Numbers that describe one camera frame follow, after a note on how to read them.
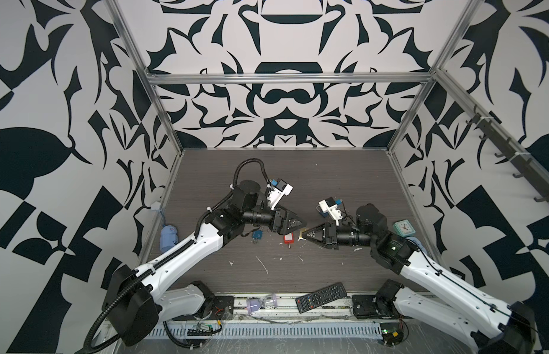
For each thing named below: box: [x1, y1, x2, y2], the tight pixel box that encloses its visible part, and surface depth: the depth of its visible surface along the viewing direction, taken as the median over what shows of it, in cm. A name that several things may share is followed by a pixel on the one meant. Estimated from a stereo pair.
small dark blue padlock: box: [252, 225, 265, 240], surface depth 91 cm
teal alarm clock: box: [392, 219, 417, 238], surface depth 93 cm
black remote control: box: [295, 281, 348, 315], surface depth 77 cm
